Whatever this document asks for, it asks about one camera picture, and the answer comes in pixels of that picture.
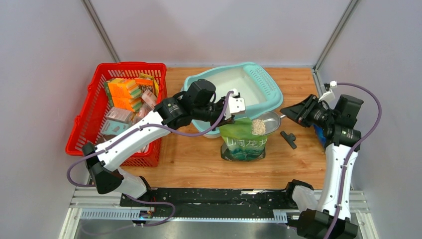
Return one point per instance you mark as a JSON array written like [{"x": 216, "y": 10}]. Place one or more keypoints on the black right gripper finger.
[
  {"x": 305, "y": 105},
  {"x": 296, "y": 114}
]

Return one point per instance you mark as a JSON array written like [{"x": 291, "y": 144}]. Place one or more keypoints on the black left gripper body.
[{"x": 210, "y": 112}]

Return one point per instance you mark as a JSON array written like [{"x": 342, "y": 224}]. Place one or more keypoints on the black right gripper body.
[{"x": 319, "y": 116}]

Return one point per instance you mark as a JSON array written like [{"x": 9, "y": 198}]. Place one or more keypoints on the green cat litter bag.
[{"x": 244, "y": 140}]

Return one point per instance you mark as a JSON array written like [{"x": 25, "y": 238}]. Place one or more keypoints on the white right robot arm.
[{"x": 330, "y": 216}]

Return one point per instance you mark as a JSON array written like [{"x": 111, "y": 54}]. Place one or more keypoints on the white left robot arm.
[{"x": 104, "y": 160}]

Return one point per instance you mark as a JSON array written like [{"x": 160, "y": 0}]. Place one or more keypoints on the pink sponge box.
[{"x": 119, "y": 115}]

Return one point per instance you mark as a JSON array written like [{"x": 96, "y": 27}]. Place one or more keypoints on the teal sponge box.
[{"x": 111, "y": 127}]

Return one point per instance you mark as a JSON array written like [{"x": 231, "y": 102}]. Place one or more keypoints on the blue plastic bag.
[{"x": 320, "y": 135}]

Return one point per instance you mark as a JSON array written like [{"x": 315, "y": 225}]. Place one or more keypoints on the black bag clip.
[{"x": 289, "y": 138}]

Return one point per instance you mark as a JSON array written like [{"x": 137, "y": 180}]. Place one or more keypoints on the orange sponge pack lower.
[{"x": 133, "y": 104}]

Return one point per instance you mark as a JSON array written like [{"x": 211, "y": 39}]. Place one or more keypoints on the orange sponge pack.
[
  {"x": 123, "y": 88},
  {"x": 133, "y": 104}
]

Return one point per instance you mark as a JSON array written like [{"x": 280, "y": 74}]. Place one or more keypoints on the orange sponge pack upper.
[{"x": 123, "y": 88}]

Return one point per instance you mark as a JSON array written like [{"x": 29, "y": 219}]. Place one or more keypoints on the red plastic basket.
[{"x": 150, "y": 77}]

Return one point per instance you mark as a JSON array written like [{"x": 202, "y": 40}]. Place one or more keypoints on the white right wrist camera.
[{"x": 328, "y": 95}]

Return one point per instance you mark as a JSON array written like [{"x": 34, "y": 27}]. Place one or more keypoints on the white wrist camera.
[
  {"x": 328, "y": 95},
  {"x": 234, "y": 104}
]

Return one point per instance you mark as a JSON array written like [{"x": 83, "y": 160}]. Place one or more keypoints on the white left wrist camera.
[{"x": 234, "y": 104}]

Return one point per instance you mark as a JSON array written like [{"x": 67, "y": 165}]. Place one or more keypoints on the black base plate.
[{"x": 214, "y": 203}]

